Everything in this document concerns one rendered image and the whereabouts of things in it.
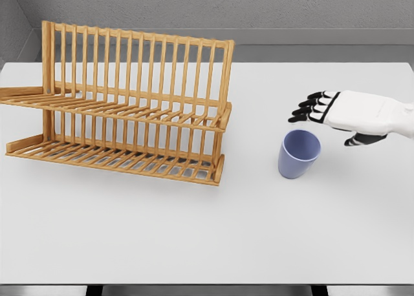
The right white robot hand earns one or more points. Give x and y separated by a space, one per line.
359 112

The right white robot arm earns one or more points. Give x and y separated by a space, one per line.
408 120

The blue plastic cup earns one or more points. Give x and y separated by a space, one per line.
299 155

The wooden two-tier dish rack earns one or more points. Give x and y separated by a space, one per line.
129 108

